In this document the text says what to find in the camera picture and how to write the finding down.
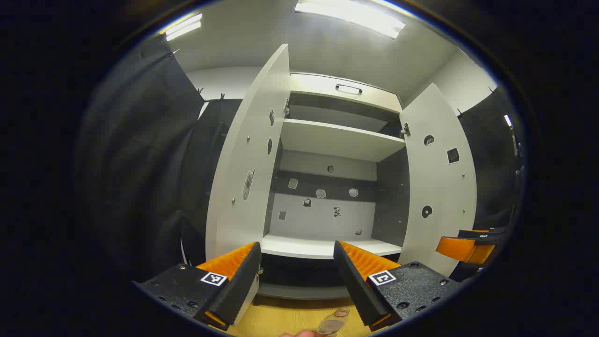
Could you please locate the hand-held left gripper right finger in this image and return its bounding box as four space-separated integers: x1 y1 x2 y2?
333 240 464 332

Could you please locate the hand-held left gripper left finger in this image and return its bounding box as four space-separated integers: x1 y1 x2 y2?
132 242 263 331

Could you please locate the clear bottle with red label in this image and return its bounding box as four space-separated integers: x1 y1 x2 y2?
316 308 351 336

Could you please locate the cabinet door with headphone sticker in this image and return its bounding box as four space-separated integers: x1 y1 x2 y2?
398 83 478 277

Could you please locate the cabinet door with camera sticker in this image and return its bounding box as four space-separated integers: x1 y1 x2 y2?
205 44 291 263

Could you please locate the white cabinet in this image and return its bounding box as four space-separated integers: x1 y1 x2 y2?
260 73 412 300

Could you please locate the black backdrop cloth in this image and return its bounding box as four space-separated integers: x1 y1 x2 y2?
75 40 527 281

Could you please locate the white cabinet drawer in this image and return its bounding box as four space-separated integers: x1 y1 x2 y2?
289 73 403 113

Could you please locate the long ceiling light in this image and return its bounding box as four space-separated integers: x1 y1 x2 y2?
164 13 203 42
294 0 407 39

